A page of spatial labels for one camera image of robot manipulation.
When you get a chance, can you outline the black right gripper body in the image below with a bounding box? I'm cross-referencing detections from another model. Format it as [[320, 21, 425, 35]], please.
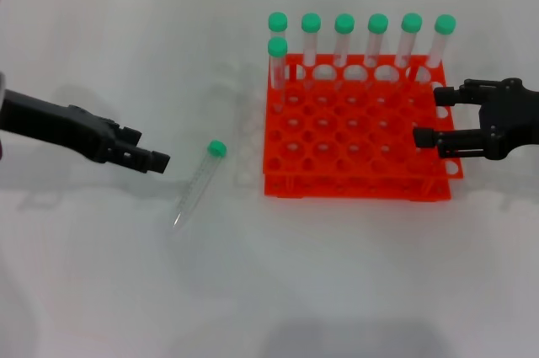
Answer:
[[477, 77, 539, 162]]

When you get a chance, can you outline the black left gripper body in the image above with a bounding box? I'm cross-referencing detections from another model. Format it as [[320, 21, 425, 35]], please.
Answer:
[[0, 88, 120, 164]]

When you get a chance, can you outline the clear test tube green cap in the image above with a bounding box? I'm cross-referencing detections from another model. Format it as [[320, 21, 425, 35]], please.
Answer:
[[268, 11, 289, 41], [268, 36, 289, 114], [301, 13, 322, 89], [395, 13, 424, 85], [172, 139, 228, 228], [414, 14, 457, 83], [366, 13, 389, 88], [334, 13, 355, 89]]

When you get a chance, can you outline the orange test tube rack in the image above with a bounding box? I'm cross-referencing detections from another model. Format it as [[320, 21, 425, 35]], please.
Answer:
[[261, 53, 465, 200]]

